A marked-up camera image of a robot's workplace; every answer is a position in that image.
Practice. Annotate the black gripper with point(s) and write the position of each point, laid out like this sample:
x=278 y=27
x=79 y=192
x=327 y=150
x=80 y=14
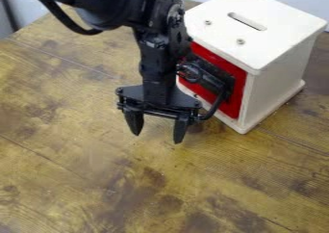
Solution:
x=157 y=97

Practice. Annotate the red wooden drawer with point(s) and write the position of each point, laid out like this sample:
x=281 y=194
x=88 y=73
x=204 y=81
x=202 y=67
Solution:
x=230 y=107

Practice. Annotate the black metal drawer handle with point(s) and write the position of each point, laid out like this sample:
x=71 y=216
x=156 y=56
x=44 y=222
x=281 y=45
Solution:
x=199 y=73

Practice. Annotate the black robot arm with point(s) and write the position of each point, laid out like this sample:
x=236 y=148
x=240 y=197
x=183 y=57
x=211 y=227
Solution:
x=148 y=17

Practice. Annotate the white wooden box cabinet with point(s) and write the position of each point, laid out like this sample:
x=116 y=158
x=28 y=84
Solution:
x=259 y=40

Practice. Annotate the dark pole at left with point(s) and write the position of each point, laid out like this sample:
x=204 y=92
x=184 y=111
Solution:
x=10 y=15

